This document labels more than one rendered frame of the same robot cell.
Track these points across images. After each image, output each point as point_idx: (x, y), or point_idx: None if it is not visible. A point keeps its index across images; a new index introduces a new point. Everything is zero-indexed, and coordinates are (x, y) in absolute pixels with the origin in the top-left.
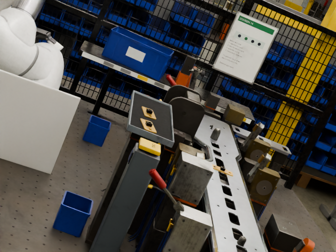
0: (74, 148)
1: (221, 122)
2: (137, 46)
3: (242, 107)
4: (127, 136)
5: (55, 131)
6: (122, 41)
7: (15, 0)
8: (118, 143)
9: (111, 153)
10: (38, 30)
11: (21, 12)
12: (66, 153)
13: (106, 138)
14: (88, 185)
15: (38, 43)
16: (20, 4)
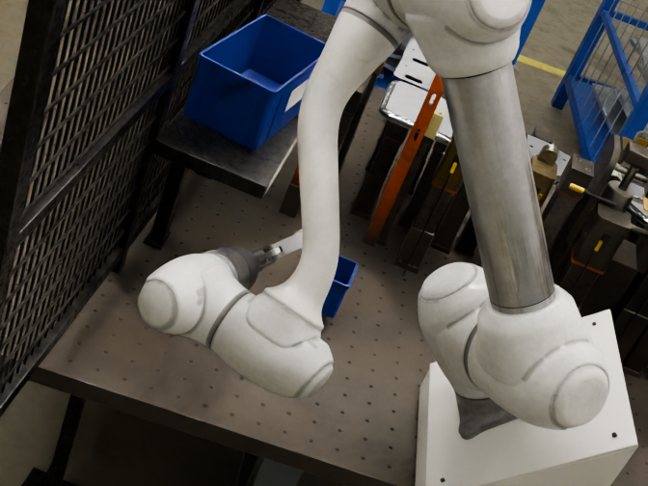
0: (390, 348)
1: (403, 89)
2: (301, 79)
3: (300, 10)
4: (243, 222)
5: None
6: (284, 94)
7: (532, 284)
8: (299, 256)
9: (361, 288)
10: (290, 247)
11: (568, 297)
12: (425, 370)
13: (287, 267)
14: None
15: (479, 295)
16: (550, 283)
